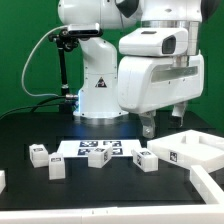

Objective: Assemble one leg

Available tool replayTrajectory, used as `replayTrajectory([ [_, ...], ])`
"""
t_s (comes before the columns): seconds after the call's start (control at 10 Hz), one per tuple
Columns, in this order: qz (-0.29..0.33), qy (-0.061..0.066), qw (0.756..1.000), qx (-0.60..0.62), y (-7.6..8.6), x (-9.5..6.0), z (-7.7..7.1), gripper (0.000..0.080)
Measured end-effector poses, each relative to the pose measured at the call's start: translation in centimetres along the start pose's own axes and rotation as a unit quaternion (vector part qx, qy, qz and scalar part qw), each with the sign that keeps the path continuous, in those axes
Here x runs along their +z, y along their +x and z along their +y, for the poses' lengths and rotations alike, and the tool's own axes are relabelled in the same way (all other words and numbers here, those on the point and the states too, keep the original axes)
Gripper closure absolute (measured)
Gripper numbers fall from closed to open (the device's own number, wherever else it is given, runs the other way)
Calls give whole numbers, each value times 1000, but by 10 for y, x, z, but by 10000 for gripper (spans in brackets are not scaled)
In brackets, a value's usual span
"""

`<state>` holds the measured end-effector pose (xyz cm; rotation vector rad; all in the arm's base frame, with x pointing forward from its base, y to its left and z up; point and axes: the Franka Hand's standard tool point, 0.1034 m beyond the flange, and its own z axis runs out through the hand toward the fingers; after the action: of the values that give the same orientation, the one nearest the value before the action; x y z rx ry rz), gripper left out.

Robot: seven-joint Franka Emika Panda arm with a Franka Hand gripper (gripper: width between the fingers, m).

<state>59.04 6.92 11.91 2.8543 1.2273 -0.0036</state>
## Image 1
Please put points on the white workspace fence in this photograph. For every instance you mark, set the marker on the white workspace fence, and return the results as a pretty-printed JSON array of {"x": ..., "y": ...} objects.
[{"x": 211, "y": 212}]

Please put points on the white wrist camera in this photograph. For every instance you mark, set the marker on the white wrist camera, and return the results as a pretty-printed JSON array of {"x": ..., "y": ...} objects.
[{"x": 155, "y": 42}]

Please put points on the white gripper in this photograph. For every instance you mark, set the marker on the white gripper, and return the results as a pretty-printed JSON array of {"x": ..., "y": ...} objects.
[{"x": 147, "y": 84}]

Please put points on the white square tabletop part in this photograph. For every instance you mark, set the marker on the white square tabletop part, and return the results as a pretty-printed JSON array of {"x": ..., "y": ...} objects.
[{"x": 189, "y": 148}]

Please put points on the white marker sheet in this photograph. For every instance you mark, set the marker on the white marker sheet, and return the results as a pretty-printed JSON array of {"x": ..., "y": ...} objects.
[{"x": 80, "y": 148}]

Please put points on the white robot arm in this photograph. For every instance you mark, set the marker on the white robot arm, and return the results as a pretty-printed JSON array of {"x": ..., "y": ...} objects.
[{"x": 98, "y": 97}]

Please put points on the grey camera on stand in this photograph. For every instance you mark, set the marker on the grey camera on stand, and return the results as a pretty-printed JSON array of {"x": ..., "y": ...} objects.
[{"x": 84, "y": 30}]

